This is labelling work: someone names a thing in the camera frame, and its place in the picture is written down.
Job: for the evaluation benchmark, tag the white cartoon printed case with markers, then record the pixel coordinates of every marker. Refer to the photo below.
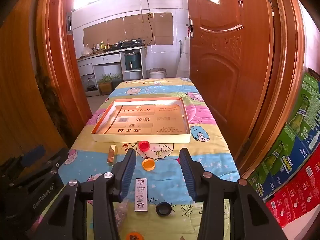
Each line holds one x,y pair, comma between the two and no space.
141,195

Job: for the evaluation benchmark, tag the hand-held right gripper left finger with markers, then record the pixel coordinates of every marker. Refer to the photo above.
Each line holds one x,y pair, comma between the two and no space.
127,175

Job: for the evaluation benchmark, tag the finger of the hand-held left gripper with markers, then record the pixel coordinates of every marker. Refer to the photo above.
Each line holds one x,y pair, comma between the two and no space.
50,167
32,153

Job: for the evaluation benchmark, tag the shallow cardboard box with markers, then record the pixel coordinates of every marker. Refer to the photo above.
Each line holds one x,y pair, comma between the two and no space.
140,120

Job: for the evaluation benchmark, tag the white hanging sack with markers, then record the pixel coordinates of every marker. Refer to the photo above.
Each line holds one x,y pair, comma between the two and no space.
183,62

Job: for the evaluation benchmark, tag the carved wooden door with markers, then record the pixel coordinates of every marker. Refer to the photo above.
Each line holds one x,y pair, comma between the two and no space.
225,80

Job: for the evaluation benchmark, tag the white plastic bag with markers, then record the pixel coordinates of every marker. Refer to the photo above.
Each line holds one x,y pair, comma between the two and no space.
87,51

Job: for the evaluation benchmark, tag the white bucket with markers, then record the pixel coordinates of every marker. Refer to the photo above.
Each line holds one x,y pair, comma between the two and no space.
157,73

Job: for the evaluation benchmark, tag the black bottle cap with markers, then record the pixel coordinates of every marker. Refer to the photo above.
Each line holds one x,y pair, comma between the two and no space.
163,208

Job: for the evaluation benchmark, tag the clear water jug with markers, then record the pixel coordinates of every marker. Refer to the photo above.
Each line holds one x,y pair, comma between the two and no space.
92,85

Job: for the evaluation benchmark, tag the red bottle cap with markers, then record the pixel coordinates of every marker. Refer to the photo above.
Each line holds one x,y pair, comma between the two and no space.
144,146

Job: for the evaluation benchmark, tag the red cartons stack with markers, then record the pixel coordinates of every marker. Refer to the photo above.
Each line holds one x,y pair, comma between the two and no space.
297,200

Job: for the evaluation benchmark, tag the green air fryer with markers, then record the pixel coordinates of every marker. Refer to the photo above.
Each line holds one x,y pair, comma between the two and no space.
132,61

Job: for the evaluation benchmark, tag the plain orange bottle cap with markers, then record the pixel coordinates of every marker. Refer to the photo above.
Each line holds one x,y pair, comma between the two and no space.
148,165

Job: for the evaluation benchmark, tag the green beer carton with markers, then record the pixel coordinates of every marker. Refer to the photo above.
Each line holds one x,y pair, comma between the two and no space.
282,160

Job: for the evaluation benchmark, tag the brown wooden panel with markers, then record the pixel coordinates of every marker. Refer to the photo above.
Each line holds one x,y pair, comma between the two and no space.
20,92

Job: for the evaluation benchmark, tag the black gas stove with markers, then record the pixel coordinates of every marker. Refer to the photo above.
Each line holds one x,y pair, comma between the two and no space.
133,43

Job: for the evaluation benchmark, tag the floral lip gloss tube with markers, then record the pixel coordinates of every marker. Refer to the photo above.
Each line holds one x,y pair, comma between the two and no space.
122,215

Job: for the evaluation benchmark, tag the cardboard wall panels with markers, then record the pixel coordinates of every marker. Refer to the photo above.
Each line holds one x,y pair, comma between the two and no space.
130,27

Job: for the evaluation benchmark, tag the gold rectangular box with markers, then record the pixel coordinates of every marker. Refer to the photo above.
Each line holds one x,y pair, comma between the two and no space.
112,155

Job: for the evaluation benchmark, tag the white kitchen counter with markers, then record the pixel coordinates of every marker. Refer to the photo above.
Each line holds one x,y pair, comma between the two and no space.
107,58

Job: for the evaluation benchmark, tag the yellow oil bottle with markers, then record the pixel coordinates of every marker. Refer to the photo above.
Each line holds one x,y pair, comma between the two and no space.
102,46

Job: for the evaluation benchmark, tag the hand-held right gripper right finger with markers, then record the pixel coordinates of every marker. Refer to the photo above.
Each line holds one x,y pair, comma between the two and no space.
187,175

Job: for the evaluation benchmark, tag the orange cap with dark print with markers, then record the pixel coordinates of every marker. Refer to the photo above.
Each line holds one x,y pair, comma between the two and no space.
135,236

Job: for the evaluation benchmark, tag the potted green plant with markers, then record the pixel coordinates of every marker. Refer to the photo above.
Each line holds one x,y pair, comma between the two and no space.
106,82

